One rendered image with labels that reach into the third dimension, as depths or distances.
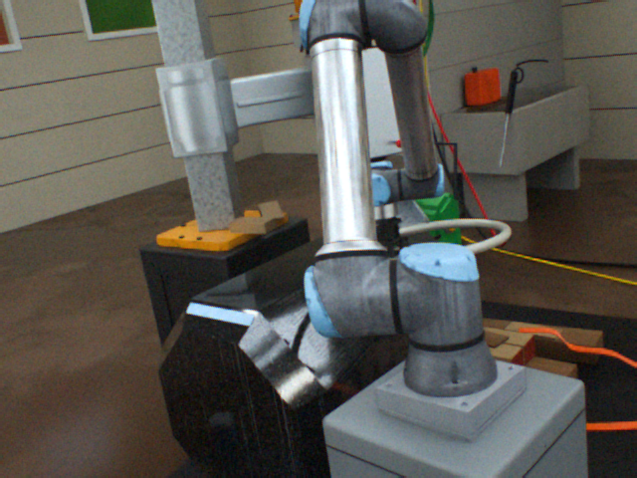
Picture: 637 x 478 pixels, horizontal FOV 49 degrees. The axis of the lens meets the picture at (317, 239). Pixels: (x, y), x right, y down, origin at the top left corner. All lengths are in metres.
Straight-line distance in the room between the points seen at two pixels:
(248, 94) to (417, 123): 1.65
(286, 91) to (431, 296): 2.12
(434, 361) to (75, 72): 7.70
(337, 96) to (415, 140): 0.37
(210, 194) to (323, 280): 1.98
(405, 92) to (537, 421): 0.78
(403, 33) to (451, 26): 4.19
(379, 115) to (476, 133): 2.69
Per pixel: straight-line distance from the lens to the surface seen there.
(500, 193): 5.56
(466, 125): 5.42
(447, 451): 1.35
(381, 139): 2.77
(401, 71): 1.62
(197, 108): 3.17
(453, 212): 4.21
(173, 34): 3.25
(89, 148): 8.79
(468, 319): 1.37
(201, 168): 3.29
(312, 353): 2.21
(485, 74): 5.74
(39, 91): 8.55
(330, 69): 1.48
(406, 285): 1.35
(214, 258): 3.09
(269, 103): 3.31
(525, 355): 3.12
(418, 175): 1.87
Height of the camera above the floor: 1.62
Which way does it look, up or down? 17 degrees down
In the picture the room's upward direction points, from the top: 9 degrees counter-clockwise
